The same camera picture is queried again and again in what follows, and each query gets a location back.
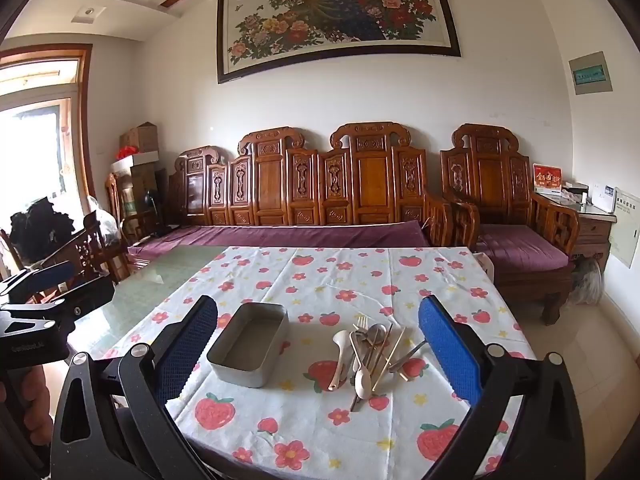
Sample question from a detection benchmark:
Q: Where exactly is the framed peacock flower painting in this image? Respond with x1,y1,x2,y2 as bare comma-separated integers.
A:
216,0,462,85

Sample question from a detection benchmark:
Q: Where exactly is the wooden side table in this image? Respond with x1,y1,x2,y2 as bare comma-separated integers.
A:
537,192,617,271

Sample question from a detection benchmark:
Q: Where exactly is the purple armchair cushion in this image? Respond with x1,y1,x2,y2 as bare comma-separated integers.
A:
472,223,571,273

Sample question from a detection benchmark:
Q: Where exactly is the clear crumpled plastic bag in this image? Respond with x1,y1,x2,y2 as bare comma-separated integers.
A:
87,195,122,241

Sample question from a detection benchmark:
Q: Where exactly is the wooden door frame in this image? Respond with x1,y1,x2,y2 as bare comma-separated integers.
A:
0,44,97,211

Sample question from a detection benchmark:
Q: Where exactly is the brown cardboard box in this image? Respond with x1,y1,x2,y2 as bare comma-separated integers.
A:
119,121,160,155

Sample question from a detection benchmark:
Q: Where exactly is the carved wooden armchair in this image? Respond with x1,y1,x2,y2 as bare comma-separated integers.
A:
440,123,582,326

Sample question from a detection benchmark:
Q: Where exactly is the ceiling light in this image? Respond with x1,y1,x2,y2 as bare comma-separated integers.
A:
71,6,106,24

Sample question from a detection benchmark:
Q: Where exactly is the dark wooden dining chair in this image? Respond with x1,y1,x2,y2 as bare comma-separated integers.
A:
50,210,132,283

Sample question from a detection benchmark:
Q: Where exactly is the strawberry print tablecloth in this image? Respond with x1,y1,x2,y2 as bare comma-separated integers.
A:
97,246,538,480

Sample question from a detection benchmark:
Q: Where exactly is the long carved wooden sofa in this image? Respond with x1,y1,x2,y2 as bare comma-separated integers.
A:
120,121,481,286

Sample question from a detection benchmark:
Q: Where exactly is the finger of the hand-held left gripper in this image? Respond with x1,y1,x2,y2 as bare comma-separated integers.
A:
0,260,76,306
10,275,117,321

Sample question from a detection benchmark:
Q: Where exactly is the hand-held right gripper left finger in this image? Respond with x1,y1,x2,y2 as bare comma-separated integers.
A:
50,294,219,480

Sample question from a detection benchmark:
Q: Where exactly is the grey wall distribution box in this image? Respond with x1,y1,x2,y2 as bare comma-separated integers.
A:
568,51,613,95

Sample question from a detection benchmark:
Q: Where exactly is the white cardboard box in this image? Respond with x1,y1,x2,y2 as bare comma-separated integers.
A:
111,152,160,176

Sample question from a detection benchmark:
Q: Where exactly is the white tabletop device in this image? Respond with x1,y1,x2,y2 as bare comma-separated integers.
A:
590,182,618,213

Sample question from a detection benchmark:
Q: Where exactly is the stack of cardboard boxes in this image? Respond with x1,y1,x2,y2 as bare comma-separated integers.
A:
120,165,162,221

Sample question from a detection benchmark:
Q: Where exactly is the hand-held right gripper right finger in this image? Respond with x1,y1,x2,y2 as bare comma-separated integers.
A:
417,295,586,480

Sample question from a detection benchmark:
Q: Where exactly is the metal tin box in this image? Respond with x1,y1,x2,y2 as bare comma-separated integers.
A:
206,302,290,389

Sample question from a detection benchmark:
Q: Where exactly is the white wall panel door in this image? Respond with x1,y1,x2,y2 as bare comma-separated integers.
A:
611,186,640,269

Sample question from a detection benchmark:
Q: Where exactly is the black feathery bundle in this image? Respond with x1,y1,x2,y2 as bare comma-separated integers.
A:
9,197,76,266

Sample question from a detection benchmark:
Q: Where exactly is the person's left hand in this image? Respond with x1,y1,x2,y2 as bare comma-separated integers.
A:
19,364,54,433

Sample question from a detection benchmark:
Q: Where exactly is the brown wooden chopstick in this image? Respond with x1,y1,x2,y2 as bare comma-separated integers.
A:
384,327,407,387

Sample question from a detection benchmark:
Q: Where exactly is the red calendar card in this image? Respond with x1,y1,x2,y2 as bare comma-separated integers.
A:
532,163,565,193

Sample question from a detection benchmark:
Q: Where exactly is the small wooden chair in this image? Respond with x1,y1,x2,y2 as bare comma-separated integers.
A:
104,172,151,246

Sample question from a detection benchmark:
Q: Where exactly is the black desk lamp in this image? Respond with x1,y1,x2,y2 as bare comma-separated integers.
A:
142,190,173,238

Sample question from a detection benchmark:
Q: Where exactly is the translucent plastic bag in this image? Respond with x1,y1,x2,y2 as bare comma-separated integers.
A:
570,257,603,306

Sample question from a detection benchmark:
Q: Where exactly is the white soup spoon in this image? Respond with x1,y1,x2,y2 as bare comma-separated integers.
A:
327,329,353,392

